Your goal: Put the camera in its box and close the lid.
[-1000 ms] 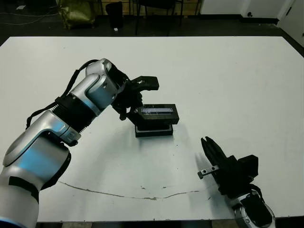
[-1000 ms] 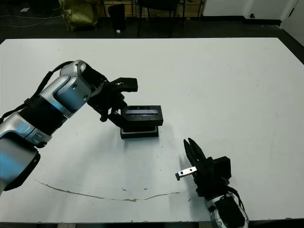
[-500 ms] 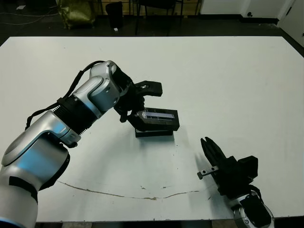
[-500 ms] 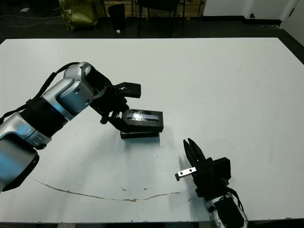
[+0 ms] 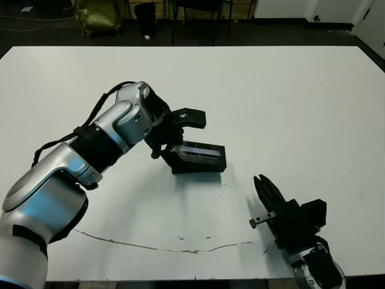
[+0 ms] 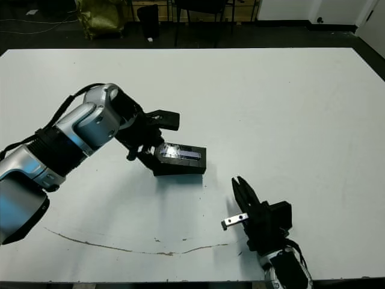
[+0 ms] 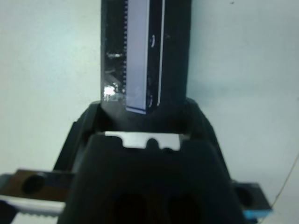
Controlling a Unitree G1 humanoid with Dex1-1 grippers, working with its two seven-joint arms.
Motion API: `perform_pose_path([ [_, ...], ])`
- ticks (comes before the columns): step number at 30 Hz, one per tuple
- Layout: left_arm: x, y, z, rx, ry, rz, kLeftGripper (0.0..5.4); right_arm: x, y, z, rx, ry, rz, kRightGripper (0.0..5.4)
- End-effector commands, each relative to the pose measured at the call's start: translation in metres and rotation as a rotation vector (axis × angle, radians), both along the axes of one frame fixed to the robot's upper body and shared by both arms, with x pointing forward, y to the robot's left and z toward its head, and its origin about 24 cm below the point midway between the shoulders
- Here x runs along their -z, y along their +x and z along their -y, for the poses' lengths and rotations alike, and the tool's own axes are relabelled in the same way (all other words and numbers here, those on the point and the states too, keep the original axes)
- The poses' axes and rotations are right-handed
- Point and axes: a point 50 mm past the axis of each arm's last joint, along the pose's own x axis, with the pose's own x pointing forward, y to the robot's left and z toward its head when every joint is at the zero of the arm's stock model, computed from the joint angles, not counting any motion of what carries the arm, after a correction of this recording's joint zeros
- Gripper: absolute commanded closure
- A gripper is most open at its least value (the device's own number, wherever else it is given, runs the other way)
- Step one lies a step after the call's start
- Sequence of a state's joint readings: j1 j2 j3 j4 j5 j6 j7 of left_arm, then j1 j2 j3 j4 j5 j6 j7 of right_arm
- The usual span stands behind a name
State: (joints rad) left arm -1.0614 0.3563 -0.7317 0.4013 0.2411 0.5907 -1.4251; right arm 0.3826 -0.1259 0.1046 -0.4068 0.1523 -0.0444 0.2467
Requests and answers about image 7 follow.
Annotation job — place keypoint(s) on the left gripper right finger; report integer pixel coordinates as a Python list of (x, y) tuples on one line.
[(203, 126)]

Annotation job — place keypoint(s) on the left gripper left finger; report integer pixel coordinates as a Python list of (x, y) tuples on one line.
[(77, 140)]

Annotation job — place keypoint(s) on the black box lid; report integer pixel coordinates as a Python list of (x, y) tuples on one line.
[(172, 58)]

